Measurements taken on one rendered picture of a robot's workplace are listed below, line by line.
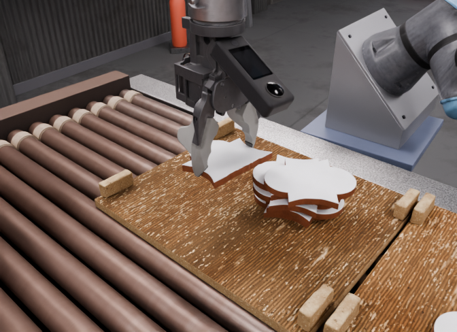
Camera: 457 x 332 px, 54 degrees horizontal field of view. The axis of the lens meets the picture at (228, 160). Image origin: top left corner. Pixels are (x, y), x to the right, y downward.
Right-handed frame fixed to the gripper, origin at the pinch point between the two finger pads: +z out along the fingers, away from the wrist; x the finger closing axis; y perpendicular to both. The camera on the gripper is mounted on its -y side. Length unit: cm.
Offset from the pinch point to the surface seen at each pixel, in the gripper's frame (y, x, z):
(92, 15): 319, -145, 58
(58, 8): 313, -115, 47
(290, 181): -7.2, -5.8, 2.8
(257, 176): -1.8, -4.5, 4.0
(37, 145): 45.0, 11.7, 11.3
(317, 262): -16.4, -1.3, 9.8
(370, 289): -24.0, -2.3, 9.8
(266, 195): -5.1, -3.0, 5.2
